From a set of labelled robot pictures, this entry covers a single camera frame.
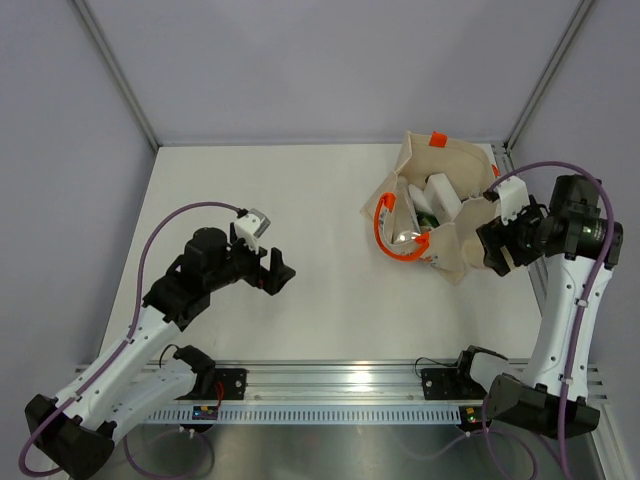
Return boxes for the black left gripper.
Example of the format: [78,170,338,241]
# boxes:
[205,232,295,295]

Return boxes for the green dish soap bottle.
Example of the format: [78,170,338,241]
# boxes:
[416,211,440,231]

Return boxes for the white box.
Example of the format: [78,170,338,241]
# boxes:
[424,173,462,224]

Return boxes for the white bottle black cap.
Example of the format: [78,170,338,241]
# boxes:
[408,184,433,215]

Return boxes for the cream pump bottle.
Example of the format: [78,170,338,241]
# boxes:
[461,240,487,270]

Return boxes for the silver tube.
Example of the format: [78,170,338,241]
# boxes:
[392,176,421,245]

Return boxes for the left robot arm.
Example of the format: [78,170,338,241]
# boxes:
[25,219,296,479]

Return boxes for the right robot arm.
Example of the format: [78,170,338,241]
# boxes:
[452,174,623,439]

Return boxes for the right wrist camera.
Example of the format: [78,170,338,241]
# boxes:
[484,177,530,225]

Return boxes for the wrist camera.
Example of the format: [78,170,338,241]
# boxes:
[484,177,530,225]
[232,208,271,254]

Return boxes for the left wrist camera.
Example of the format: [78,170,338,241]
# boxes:
[232,208,271,254]

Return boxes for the canvas bag orange handles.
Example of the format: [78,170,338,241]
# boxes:
[361,131,499,284]

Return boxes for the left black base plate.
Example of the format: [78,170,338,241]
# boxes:
[188,368,247,401]

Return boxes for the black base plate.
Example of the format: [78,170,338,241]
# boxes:
[420,367,486,400]
[188,368,247,401]

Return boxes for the aluminium rail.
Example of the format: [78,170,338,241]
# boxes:
[74,360,609,405]

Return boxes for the white slotted cable duct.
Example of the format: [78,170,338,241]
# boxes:
[144,404,466,425]

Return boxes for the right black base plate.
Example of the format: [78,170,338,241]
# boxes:
[420,367,486,400]

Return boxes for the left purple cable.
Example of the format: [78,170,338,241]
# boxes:
[18,201,246,476]

